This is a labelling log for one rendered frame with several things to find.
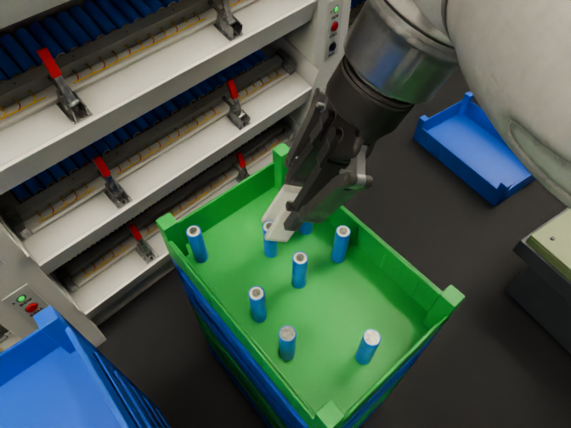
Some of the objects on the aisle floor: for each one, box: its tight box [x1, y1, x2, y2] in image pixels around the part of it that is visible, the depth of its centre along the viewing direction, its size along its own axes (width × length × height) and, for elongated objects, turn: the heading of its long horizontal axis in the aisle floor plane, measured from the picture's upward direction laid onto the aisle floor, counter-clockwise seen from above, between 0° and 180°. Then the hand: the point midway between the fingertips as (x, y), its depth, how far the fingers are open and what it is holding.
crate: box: [413, 91, 536, 207], centre depth 120 cm, size 30×20×8 cm
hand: (285, 214), depth 52 cm, fingers closed, pressing on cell
